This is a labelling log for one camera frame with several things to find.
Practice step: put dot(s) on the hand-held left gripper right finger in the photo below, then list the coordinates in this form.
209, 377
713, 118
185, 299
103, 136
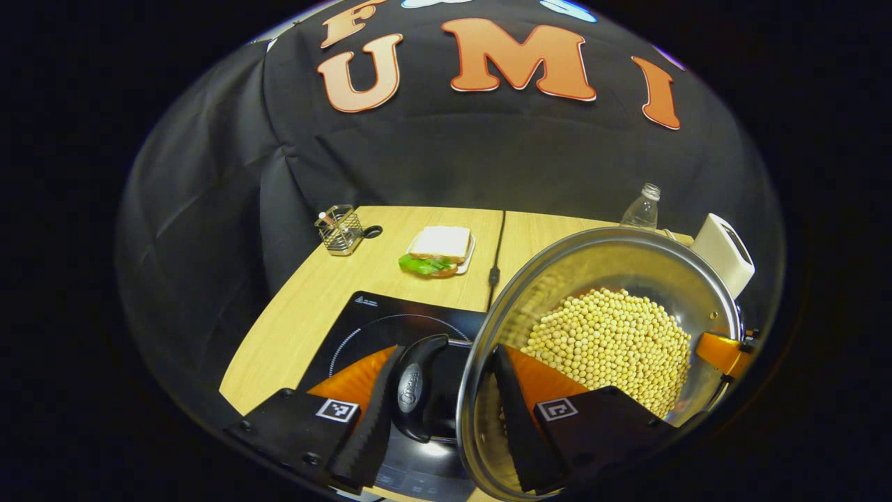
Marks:
523, 432

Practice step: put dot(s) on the black induction cooktop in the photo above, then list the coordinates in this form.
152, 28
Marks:
355, 321

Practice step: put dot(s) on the clear plastic water bottle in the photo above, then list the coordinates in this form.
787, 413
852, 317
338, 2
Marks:
641, 213

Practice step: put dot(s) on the sandwich on white plate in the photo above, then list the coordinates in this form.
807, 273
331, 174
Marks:
439, 244

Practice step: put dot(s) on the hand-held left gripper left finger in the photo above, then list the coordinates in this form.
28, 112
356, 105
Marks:
376, 418

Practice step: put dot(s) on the white knife block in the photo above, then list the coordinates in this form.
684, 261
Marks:
725, 254

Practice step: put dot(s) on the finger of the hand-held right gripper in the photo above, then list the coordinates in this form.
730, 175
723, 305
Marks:
721, 352

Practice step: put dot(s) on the large pile of yellow soybeans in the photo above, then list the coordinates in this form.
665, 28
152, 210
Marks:
613, 341

